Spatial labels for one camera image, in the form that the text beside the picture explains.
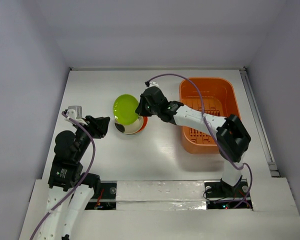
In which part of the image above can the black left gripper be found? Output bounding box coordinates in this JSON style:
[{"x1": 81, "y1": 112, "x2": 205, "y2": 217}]
[{"x1": 74, "y1": 114, "x2": 110, "y2": 159}]

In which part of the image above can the orange plate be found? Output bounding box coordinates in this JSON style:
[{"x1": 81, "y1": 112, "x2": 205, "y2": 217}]
[{"x1": 135, "y1": 116, "x2": 148, "y2": 134}]

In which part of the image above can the green plate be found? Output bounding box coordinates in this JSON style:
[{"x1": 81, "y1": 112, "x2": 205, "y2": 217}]
[{"x1": 112, "y1": 94, "x2": 139, "y2": 125}]

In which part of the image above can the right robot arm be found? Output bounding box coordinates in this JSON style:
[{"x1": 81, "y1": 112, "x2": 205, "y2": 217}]
[{"x1": 135, "y1": 86, "x2": 251, "y2": 196}]

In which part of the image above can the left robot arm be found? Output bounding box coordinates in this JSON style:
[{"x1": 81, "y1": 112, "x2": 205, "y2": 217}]
[{"x1": 30, "y1": 109, "x2": 111, "y2": 240}]

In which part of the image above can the orange plastic dish rack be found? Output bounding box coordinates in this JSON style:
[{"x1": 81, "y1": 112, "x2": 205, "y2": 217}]
[{"x1": 179, "y1": 77, "x2": 241, "y2": 154}]

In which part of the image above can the white front panel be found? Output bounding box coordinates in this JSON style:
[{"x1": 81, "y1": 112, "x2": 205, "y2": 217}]
[{"x1": 18, "y1": 177, "x2": 300, "y2": 240}]

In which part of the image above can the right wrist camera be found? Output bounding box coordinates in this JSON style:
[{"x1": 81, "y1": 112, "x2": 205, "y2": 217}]
[{"x1": 145, "y1": 80, "x2": 160, "y2": 88}]

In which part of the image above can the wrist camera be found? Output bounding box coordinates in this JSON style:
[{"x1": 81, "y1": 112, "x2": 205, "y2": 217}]
[
  {"x1": 61, "y1": 105, "x2": 85, "y2": 124},
  {"x1": 145, "y1": 80, "x2": 160, "y2": 88}
]

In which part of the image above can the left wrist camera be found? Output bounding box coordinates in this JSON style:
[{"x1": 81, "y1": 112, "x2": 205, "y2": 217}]
[{"x1": 61, "y1": 105, "x2": 85, "y2": 124}]

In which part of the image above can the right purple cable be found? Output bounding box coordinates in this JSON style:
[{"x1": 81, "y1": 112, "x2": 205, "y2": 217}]
[{"x1": 144, "y1": 73, "x2": 253, "y2": 210}]

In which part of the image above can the purple cable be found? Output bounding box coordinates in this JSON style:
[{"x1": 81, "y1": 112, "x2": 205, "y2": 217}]
[
  {"x1": 144, "y1": 73, "x2": 253, "y2": 210},
  {"x1": 28, "y1": 112, "x2": 97, "y2": 240}
]

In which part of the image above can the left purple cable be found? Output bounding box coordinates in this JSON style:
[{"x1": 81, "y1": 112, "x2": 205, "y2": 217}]
[{"x1": 28, "y1": 112, "x2": 97, "y2": 240}]

